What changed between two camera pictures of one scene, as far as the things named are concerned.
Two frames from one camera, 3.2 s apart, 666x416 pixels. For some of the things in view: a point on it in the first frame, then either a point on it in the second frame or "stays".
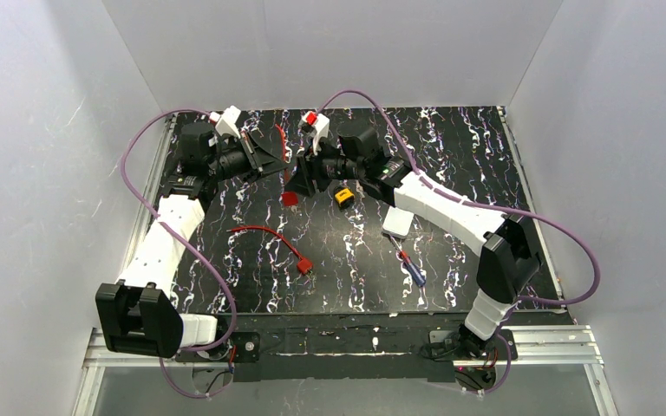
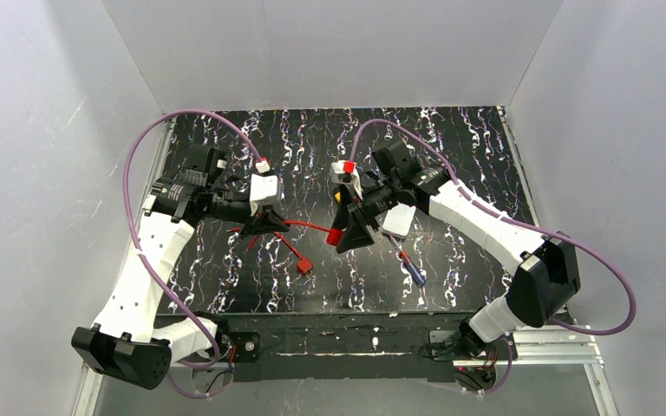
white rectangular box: [397, 223] stays
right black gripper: [311, 174] → [359, 215]
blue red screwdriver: [410, 266] stays
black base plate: [334, 347] stays
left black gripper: [255, 156] → [255, 217]
